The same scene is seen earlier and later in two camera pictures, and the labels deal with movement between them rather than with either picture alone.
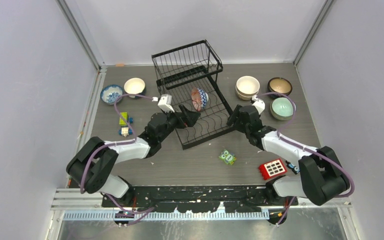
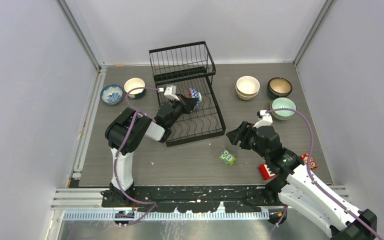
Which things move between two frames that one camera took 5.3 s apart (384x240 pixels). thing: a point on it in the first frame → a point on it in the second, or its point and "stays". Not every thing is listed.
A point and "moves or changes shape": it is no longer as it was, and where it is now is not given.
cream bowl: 246,98 stays
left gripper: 190,117 → 189,102
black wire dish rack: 184,76 moves or changes shape
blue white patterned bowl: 109,93 stays
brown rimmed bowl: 280,85 stays
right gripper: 232,118 → 241,133
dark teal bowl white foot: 135,85 stays
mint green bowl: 282,108 stays
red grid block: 272,169 stays
